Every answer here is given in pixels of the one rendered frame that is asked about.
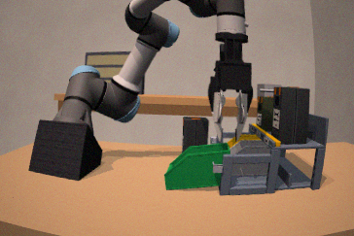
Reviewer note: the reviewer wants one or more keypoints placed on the orange curved bar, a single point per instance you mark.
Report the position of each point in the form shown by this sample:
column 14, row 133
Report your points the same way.
column 277, row 143

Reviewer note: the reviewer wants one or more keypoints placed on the green bin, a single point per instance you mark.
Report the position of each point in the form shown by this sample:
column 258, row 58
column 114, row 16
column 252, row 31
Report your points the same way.
column 196, row 169

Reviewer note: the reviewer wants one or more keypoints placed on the yellow open bin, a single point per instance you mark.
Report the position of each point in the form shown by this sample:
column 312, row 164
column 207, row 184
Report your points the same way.
column 243, row 137

